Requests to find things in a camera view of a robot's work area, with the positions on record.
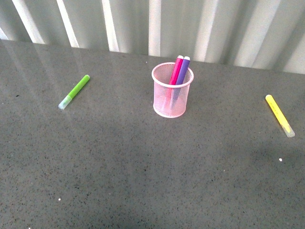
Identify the white curtain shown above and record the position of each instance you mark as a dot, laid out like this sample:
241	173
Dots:
263	34

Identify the purple pen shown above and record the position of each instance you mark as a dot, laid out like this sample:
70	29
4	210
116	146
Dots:
180	80

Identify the green pen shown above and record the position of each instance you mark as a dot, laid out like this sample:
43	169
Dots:
69	97

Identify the pink mesh cup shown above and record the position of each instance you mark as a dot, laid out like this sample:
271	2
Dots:
161	75

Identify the pink pen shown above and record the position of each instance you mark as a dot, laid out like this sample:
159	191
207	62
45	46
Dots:
173	80

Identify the yellow pen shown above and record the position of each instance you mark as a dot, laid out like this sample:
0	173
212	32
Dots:
280	116

